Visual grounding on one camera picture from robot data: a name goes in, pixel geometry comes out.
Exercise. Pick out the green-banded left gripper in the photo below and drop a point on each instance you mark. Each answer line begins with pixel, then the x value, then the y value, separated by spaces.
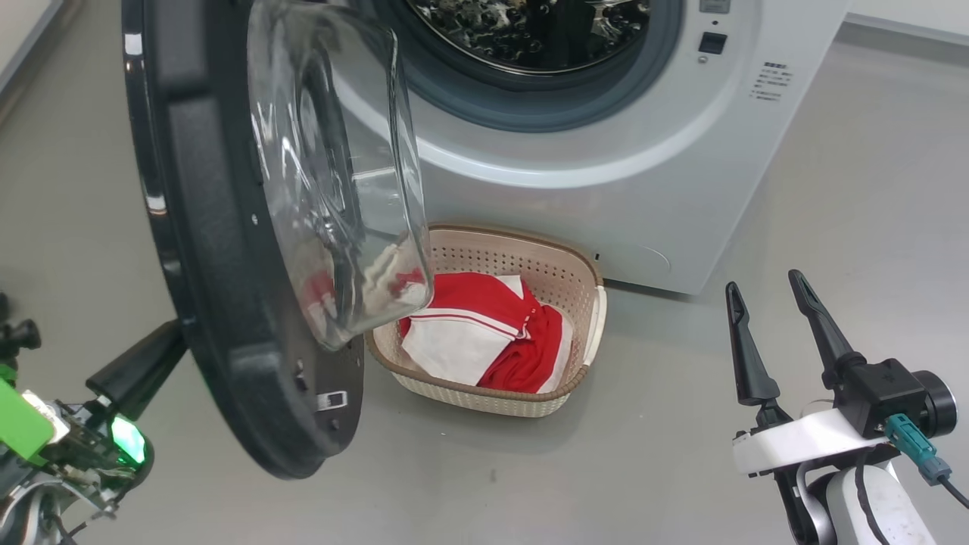
pixel 83 446

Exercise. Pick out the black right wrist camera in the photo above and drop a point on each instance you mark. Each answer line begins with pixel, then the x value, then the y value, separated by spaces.
pixel 889 393

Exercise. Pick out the black-rimmed glass washer door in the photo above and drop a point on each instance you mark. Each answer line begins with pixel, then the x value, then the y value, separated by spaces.
pixel 219 250

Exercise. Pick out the white garment with red trim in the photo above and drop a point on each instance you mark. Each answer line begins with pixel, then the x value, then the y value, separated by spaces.
pixel 454 344

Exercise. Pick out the white front-load washing machine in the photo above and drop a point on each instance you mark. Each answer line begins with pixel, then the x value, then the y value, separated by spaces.
pixel 606 151

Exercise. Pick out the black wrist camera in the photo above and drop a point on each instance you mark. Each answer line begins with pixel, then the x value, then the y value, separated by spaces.
pixel 889 393
pixel 19 335

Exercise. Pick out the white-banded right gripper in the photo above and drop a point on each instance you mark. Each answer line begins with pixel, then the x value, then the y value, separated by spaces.
pixel 802 446

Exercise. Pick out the beige perforated laundry basket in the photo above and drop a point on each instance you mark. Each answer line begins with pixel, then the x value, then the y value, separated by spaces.
pixel 560 265

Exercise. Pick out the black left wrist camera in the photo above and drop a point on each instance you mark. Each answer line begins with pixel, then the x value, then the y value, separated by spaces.
pixel 19 335

